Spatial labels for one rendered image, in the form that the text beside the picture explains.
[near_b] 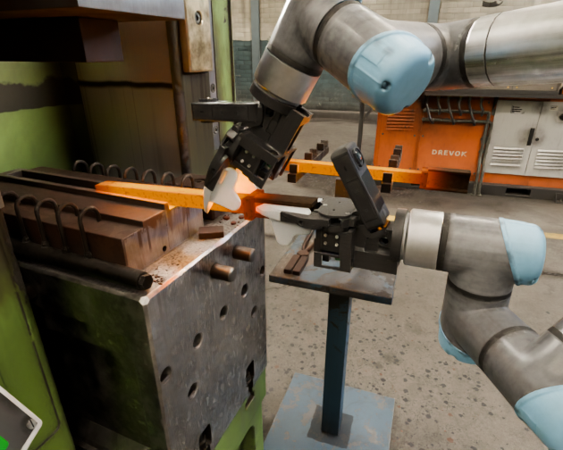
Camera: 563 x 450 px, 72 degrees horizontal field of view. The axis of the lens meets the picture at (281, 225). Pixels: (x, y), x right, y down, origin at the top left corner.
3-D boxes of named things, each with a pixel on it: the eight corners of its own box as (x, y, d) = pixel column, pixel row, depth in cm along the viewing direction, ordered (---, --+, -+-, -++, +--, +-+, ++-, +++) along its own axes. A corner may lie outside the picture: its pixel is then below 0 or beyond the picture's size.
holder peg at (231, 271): (238, 278, 69) (237, 264, 68) (230, 285, 67) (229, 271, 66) (218, 273, 71) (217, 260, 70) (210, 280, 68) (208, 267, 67)
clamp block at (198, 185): (235, 207, 85) (233, 178, 82) (214, 220, 78) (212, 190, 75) (189, 199, 89) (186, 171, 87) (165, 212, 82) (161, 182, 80)
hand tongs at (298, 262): (333, 196, 149) (333, 193, 148) (344, 197, 148) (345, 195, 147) (283, 273, 97) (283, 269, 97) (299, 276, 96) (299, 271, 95)
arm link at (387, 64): (471, 47, 40) (397, 3, 45) (404, 46, 33) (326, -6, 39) (430, 114, 45) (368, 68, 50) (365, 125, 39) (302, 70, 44)
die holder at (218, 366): (267, 365, 103) (264, 207, 85) (179, 505, 71) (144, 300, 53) (106, 313, 123) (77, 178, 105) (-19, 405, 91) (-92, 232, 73)
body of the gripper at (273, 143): (257, 194, 53) (298, 117, 47) (208, 158, 55) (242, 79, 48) (280, 179, 60) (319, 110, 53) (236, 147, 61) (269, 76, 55)
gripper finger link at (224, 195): (221, 235, 58) (249, 184, 54) (189, 212, 58) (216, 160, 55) (231, 229, 60) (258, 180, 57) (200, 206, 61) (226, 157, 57)
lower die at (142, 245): (204, 228, 75) (200, 186, 71) (128, 279, 58) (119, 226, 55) (49, 198, 90) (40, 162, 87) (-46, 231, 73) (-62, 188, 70)
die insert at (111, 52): (124, 62, 63) (118, 20, 61) (87, 62, 57) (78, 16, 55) (2, 60, 74) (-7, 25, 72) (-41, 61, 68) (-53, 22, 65)
